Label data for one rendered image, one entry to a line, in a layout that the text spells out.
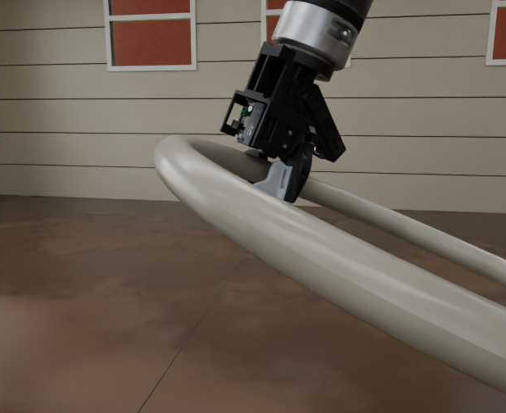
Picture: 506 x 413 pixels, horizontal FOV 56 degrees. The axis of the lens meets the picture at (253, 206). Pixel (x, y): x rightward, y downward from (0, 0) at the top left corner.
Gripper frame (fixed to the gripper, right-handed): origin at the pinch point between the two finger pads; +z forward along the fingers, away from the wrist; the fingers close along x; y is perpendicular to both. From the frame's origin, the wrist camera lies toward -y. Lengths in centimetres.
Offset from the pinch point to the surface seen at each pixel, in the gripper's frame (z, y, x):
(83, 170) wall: 143, -225, -664
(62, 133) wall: 102, -188, -697
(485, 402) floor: 64, -204, -30
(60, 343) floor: 146, -74, -200
